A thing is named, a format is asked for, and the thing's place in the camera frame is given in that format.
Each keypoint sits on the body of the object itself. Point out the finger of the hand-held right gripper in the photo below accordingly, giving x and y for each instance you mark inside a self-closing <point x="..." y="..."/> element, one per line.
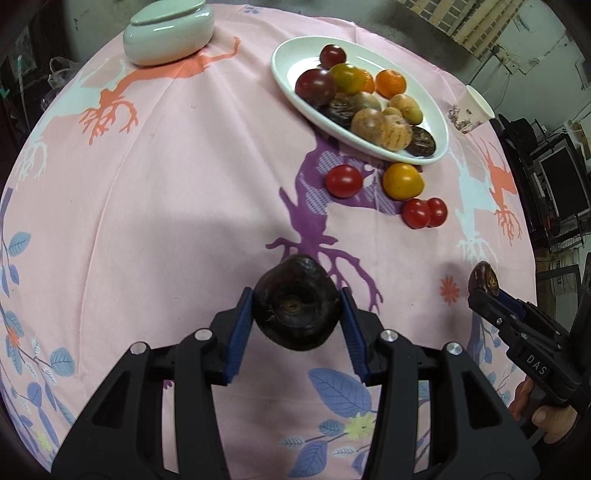
<point x="510" y="302"/>
<point x="489" y="309"/>

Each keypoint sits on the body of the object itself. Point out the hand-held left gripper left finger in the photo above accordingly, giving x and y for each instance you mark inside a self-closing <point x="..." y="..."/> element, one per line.
<point x="238" y="332"/>

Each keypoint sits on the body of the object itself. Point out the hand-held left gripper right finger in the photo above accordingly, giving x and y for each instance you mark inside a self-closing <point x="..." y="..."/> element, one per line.
<point x="355" y="332"/>

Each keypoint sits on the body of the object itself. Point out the pale yellow striped pepino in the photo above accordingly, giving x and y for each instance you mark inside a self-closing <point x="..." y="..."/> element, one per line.
<point x="368" y="125"/>
<point x="395" y="134"/>
<point x="367" y="99"/>

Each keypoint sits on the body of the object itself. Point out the plain pale yellow pepino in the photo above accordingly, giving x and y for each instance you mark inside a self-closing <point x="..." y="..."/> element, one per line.
<point x="407" y="107"/>

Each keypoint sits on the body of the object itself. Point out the small pale yellow pepino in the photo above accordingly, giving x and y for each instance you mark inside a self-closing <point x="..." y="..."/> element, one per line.
<point x="391" y="112"/>

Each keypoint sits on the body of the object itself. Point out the orange mandarin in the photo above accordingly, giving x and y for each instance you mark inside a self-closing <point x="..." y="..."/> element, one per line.
<point x="391" y="83"/>
<point x="368" y="83"/>

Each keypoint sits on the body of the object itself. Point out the large dark red tomato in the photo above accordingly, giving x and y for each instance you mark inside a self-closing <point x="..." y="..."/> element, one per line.
<point x="315" y="85"/>

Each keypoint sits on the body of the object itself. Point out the yellow-green tomato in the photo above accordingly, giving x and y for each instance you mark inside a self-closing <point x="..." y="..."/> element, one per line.
<point x="347" y="76"/>

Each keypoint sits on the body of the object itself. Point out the white oval plate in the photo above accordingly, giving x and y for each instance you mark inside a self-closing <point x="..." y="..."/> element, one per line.
<point x="288" y="60"/>

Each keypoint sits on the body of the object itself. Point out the small dark red tomato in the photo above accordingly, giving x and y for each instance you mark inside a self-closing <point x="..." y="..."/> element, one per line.
<point x="332" y="55"/>

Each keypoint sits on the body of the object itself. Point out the person's right hand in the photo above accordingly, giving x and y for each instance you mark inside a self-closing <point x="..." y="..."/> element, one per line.
<point x="554" y="420"/>

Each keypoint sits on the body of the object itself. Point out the red cherry tomato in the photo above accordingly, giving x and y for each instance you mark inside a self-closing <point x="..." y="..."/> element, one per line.
<point x="438" y="211"/>
<point x="344" y="181"/>
<point x="415" y="213"/>

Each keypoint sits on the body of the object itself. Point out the computer monitor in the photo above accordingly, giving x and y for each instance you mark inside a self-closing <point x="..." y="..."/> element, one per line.
<point x="563" y="184"/>

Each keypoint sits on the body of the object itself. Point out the pink printed tablecloth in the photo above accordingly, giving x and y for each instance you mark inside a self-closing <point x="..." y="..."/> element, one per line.
<point x="161" y="207"/>

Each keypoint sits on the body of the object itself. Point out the black computer desk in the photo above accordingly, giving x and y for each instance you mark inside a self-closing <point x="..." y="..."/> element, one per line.
<point x="521" y="152"/>

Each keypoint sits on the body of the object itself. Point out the yellow-orange tomato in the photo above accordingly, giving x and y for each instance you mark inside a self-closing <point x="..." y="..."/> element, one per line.
<point x="402" y="181"/>

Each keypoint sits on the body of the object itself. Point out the printed paper cup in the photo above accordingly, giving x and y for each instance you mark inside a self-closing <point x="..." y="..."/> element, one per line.
<point x="473" y="108"/>

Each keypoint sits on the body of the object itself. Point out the checked beige curtain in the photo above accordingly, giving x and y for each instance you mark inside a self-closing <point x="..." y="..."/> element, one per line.
<point x="480" y="23"/>

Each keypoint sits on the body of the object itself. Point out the pale green lidded ceramic bowl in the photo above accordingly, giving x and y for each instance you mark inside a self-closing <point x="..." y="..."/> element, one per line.
<point x="166" y="37"/>

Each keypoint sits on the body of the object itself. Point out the clear plastic bag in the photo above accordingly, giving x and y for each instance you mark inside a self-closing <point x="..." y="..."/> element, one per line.
<point x="62" y="74"/>

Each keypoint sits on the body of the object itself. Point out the white wall power socket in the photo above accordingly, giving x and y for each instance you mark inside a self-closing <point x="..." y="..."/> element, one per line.
<point x="512" y="62"/>

